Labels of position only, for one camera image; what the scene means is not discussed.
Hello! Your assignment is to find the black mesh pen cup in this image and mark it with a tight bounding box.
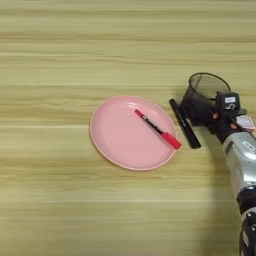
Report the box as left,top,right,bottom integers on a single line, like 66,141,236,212
180,72,232,127

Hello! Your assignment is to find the black marker pen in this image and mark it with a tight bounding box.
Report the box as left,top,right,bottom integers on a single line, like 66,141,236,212
168,98,203,150

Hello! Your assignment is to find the small black box white label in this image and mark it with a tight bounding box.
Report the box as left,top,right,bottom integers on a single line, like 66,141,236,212
214,91,241,113

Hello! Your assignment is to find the pink round plate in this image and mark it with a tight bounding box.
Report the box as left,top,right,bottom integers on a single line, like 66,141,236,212
89,95,178,172

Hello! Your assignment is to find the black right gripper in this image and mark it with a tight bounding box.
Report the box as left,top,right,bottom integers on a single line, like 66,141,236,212
190,97,255,145

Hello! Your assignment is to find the red marker pen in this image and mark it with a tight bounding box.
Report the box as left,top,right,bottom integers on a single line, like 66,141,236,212
134,108,183,151

